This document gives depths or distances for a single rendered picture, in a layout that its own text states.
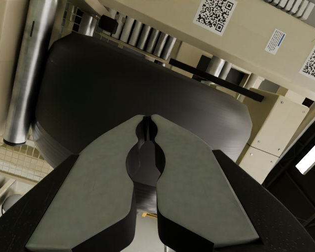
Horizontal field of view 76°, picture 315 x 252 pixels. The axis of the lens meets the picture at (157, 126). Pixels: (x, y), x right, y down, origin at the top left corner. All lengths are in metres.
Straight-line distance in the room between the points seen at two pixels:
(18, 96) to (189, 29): 0.39
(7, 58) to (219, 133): 0.43
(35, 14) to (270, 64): 0.51
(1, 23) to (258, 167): 0.95
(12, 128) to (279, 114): 0.88
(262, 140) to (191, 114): 0.64
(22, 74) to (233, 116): 0.42
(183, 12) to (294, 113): 0.64
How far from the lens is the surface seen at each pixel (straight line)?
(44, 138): 0.45
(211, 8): 0.53
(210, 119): 0.35
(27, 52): 0.48
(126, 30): 0.91
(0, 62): 0.50
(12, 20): 0.50
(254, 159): 0.97
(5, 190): 2.97
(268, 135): 0.95
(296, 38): 0.61
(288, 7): 0.61
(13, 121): 0.53
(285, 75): 0.60
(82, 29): 0.74
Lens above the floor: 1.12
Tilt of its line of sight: 9 degrees up
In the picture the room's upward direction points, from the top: 111 degrees clockwise
